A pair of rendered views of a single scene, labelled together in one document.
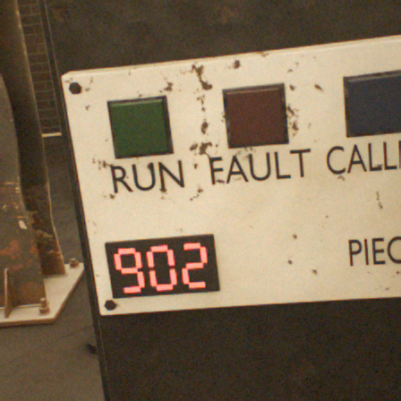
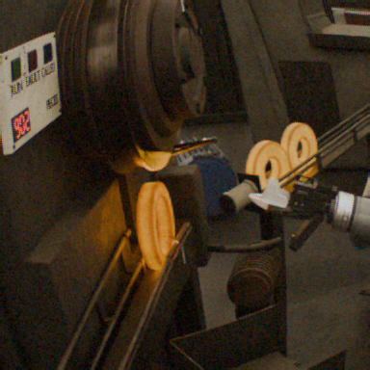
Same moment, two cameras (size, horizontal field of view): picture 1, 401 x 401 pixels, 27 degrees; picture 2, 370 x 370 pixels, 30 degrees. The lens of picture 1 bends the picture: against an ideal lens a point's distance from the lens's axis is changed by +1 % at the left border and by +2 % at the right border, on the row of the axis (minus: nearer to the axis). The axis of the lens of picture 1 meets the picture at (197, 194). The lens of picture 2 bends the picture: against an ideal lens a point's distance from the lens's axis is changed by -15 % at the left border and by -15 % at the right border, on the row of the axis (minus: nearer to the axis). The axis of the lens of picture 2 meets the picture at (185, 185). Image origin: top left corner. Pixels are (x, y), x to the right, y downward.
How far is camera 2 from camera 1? 1.18 m
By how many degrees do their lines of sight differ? 79
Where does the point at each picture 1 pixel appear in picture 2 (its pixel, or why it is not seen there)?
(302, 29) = (29, 36)
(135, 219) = (14, 106)
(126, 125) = (15, 67)
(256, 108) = (34, 57)
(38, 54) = not seen: outside the picture
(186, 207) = (22, 97)
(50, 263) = not seen: outside the picture
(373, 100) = (48, 51)
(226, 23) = (18, 36)
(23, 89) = not seen: outside the picture
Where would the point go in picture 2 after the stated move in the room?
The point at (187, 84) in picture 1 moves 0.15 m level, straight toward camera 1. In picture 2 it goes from (22, 52) to (99, 32)
